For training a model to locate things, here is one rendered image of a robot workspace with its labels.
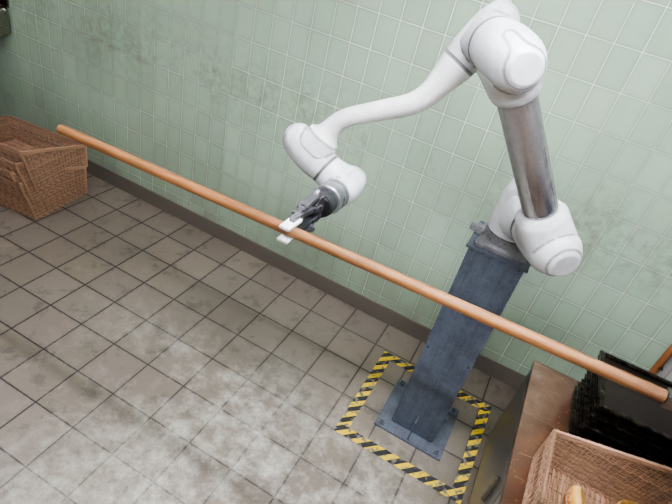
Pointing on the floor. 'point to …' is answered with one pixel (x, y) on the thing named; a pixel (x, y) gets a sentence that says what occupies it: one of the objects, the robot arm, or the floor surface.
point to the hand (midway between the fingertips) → (289, 229)
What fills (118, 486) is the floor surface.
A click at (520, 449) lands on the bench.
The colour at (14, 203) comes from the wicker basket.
